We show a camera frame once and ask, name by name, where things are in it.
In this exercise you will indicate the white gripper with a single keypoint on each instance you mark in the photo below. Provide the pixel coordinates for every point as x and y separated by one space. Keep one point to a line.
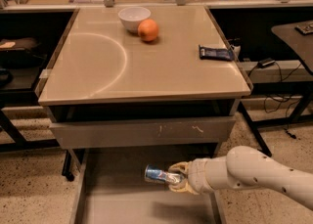
197 175

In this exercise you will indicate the dark blue snack packet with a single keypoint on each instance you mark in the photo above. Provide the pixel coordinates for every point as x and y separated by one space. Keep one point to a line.
217 54

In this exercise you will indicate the grey drawer cabinet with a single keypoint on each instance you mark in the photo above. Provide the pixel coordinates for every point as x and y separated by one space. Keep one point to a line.
105 73

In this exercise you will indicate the black remote keypad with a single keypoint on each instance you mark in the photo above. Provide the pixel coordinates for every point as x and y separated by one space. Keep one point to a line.
305 28

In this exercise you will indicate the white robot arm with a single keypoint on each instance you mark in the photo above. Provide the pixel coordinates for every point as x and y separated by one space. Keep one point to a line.
243 168

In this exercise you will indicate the blue silver redbull can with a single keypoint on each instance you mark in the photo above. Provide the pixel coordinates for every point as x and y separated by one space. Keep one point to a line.
156 175

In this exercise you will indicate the open grey middle drawer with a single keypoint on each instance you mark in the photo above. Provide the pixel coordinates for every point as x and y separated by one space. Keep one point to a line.
112 189

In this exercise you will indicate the white bowl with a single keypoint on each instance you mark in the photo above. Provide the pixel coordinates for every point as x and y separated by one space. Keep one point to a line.
131 17

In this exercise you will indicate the black table leg frame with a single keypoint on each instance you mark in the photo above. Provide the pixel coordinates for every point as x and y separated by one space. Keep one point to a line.
268 90

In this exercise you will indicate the dark round side table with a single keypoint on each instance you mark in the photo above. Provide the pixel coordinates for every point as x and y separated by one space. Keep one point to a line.
301 44

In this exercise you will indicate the black power adapter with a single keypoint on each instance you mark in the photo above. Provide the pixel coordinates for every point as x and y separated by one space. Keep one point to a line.
265 63

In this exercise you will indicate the orange fruit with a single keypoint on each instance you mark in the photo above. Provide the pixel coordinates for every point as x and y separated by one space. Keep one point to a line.
148 30

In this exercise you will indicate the grey top drawer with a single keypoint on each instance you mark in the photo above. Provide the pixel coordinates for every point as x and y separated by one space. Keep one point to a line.
146 132

